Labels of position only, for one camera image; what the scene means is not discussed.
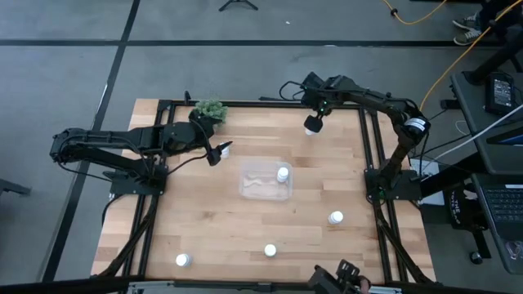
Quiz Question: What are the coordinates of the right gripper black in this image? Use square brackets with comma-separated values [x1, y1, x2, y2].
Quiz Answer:
[301, 72, 351, 135]

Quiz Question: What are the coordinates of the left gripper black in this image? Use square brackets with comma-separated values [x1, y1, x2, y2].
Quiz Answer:
[163, 116, 234, 167]

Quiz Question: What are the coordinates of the clear plastic basket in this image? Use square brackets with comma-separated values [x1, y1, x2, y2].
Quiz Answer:
[239, 160, 294, 202]

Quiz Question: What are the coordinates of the green potted plant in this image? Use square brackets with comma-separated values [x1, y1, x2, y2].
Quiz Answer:
[194, 99, 229, 125]

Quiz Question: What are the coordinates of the dark grey desk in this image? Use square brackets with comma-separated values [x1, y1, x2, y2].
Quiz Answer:
[450, 71, 523, 275]

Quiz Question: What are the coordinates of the black round bag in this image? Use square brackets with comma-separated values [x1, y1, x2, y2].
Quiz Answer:
[448, 187, 488, 230]

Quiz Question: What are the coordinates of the person's shoe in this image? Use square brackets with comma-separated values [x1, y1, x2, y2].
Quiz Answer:
[453, 29, 484, 47]
[452, 11, 481, 32]

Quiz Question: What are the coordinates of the black power adapter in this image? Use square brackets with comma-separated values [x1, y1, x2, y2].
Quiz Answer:
[485, 72, 517, 116]

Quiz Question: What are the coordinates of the black laptop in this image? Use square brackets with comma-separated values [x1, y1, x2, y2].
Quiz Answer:
[471, 172, 523, 275]

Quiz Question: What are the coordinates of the person's leg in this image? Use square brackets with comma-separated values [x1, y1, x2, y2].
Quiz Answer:
[478, 0, 523, 30]

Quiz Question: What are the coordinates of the black aluminium table frame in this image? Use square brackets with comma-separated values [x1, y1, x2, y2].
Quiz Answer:
[92, 97, 436, 287]

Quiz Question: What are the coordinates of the yellow cable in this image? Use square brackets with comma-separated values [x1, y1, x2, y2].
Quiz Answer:
[382, 0, 447, 26]
[419, 0, 523, 110]

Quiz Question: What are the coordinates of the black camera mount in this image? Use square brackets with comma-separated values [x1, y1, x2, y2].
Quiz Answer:
[306, 259, 371, 294]

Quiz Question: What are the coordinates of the white cable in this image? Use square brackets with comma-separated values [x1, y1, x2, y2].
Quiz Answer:
[420, 104, 523, 165]

